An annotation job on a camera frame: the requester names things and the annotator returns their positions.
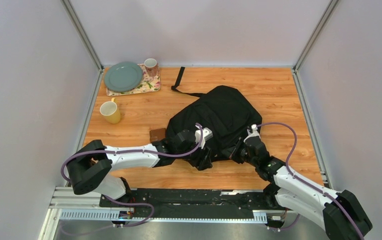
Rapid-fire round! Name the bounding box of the yellow mug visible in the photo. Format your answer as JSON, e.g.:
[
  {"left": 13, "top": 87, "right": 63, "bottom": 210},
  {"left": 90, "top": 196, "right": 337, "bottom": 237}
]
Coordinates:
[{"left": 99, "top": 97, "right": 121, "bottom": 124}]

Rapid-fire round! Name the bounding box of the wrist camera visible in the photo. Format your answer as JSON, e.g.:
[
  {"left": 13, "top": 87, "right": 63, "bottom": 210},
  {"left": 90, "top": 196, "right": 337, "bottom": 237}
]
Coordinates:
[
  {"left": 244, "top": 124, "right": 261, "bottom": 142},
  {"left": 195, "top": 127, "right": 213, "bottom": 149}
]

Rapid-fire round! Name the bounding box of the brown patterned mug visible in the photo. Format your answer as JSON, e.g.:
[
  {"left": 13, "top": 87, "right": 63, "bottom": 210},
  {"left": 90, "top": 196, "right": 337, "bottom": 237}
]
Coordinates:
[{"left": 144, "top": 58, "right": 159, "bottom": 77}]

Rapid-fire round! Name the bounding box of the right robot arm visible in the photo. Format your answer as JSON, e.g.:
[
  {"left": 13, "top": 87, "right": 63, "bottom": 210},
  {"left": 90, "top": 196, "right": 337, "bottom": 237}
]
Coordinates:
[{"left": 222, "top": 136, "right": 373, "bottom": 240}]

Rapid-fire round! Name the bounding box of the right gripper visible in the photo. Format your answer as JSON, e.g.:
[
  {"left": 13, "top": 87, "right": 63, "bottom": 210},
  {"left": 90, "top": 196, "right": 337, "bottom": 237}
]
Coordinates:
[{"left": 221, "top": 138, "right": 258, "bottom": 169}]

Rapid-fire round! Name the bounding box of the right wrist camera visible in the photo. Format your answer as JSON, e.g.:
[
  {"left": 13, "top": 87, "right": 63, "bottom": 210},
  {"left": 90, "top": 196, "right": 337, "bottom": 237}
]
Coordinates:
[{"left": 244, "top": 124, "right": 261, "bottom": 142}]

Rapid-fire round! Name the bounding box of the brown leather wallet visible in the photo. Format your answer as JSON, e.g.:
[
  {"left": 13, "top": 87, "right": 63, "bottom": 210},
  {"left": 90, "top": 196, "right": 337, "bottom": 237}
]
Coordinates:
[{"left": 149, "top": 127, "right": 166, "bottom": 143}]

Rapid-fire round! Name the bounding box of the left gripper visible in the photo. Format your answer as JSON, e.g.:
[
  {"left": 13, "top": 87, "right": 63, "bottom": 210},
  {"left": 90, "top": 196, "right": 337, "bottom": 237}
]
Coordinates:
[{"left": 175, "top": 138, "right": 213, "bottom": 172}]

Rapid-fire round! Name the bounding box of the grey-green plate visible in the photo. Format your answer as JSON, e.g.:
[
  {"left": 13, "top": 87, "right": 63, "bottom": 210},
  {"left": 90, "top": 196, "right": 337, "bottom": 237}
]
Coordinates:
[{"left": 104, "top": 61, "right": 143, "bottom": 93}]

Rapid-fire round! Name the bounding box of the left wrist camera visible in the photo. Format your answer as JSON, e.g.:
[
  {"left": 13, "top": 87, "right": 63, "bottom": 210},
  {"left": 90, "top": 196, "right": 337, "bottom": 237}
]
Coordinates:
[{"left": 195, "top": 127, "right": 213, "bottom": 149}]

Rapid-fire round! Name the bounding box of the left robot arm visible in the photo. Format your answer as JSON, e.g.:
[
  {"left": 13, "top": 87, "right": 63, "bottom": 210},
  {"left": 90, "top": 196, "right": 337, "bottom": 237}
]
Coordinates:
[{"left": 61, "top": 125, "right": 213, "bottom": 208}]

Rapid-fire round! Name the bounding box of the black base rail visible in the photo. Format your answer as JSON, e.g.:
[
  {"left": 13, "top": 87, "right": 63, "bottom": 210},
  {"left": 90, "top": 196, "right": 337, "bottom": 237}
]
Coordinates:
[{"left": 99, "top": 188, "right": 289, "bottom": 228}]

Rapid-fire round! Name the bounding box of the black backpack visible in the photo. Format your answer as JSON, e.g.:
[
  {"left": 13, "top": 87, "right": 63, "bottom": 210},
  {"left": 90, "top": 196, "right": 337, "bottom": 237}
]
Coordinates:
[{"left": 166, "top": 85, "right": 262, "bottom": 163}]

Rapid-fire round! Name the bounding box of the floral tray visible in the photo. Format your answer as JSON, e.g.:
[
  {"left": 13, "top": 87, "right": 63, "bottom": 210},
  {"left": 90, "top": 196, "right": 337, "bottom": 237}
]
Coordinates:
[{"left": 103, "top": 63, "right": 161, "bottom": 97}]

